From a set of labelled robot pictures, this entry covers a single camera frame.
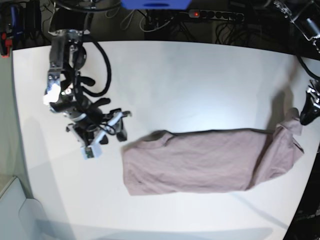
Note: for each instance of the grey rounded bin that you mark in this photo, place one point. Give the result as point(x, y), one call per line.
point(21, 218)

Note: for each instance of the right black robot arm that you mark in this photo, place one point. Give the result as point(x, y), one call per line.
point(67, 90)

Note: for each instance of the mauve t-shirt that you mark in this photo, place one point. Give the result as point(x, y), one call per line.
point(214, 161)

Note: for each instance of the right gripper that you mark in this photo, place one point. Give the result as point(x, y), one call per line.
point(93, 132)

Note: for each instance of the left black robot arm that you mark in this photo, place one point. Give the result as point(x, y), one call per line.
point(305, 16)

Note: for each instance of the red and black clamp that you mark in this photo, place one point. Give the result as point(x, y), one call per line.
point(6, 43)

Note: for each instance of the black power strip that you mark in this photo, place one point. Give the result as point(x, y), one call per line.
point(216, 15)

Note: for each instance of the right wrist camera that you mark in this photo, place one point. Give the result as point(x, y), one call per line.
point(91, 151)

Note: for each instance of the blue plastic box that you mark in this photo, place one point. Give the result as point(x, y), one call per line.
point(155, 4)

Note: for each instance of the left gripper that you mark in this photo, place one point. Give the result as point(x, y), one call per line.
point(311, 109)

